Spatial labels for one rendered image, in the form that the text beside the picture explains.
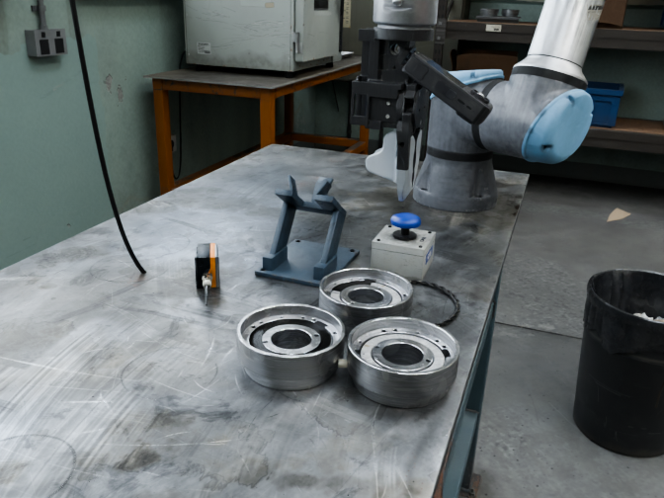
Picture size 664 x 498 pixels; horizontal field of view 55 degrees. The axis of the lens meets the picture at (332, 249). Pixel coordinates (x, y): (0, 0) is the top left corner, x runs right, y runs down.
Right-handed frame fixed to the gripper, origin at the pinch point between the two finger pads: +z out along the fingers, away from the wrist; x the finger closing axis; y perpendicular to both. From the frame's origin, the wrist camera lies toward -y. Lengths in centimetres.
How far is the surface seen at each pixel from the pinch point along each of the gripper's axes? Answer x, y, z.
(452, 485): -25, -8, 67
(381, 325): 22.6, -3.5, 7.5
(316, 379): 30.7, 0.4, 10.0
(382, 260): 3.5, 1.8, 8.7
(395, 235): 1.2, 0.9, 5.9
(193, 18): -184, 145, -10
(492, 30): -319, 29, -6
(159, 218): -2.6, 40.4, 10.8
